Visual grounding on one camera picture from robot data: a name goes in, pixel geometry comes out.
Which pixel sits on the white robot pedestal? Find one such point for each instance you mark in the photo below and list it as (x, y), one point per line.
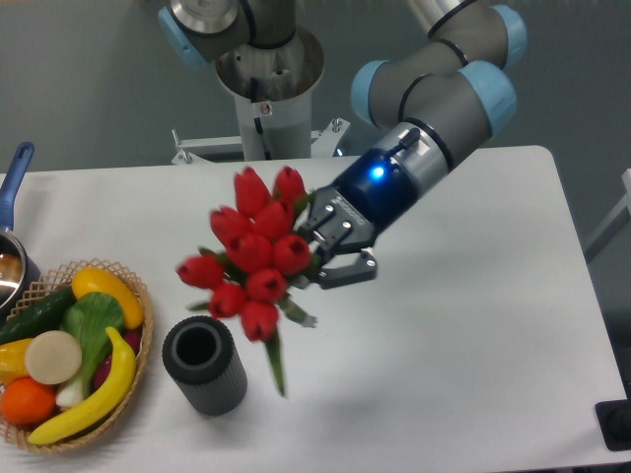
(272, 91)

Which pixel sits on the yellow squash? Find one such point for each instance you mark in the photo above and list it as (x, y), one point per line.
(96, 280)

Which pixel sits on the beige round disc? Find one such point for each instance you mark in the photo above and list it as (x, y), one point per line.
(53, 357)

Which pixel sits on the yellow banana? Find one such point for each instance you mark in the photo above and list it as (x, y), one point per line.
(100, 403)

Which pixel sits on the yellow bell pepper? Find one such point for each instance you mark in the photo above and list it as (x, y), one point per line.
(12, 360)

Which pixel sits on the dark grey ribbed vase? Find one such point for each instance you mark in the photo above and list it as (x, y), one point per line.
(200, 355)

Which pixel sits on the black box at edge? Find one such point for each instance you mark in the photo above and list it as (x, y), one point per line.
(614, 422)

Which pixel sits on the white frame at right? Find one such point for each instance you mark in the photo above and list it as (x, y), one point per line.
(613, 222)

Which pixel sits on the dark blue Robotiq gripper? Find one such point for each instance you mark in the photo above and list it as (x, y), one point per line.
(353, 210)

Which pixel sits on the orange fruit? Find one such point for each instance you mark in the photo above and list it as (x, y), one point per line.
(27, 402)

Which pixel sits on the green bok choy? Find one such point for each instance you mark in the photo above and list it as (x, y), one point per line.
(86, 320)

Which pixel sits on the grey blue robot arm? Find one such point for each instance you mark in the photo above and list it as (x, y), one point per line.
(436, 108)

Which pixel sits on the green cucumber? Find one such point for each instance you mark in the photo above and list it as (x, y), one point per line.
(44, 315)

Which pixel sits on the red tulip bouquet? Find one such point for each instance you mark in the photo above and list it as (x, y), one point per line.
(262, 258)

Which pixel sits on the dark red vegetable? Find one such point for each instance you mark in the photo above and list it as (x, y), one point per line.
(133, 338)

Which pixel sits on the woven wicker basket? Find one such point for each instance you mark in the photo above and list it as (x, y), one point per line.
(58, 279)

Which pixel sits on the blue handled saucepan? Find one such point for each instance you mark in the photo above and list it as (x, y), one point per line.
(18, 270)

